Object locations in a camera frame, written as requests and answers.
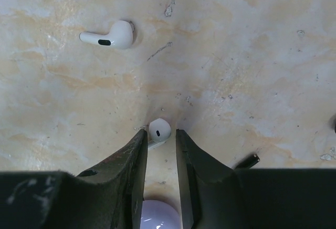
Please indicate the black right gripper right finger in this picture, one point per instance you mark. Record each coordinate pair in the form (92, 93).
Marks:
(216, 196)

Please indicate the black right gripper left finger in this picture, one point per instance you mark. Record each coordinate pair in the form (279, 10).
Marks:
(106, 195)

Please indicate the purple earbud charging case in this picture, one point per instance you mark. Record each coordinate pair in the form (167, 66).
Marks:
(159, 215)

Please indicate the white earbud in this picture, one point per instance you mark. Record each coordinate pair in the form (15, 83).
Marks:
(159, 131)
(119, 37)

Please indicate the black earbud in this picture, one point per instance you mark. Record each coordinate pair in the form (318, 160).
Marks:
(247, 162)
(332, 123)

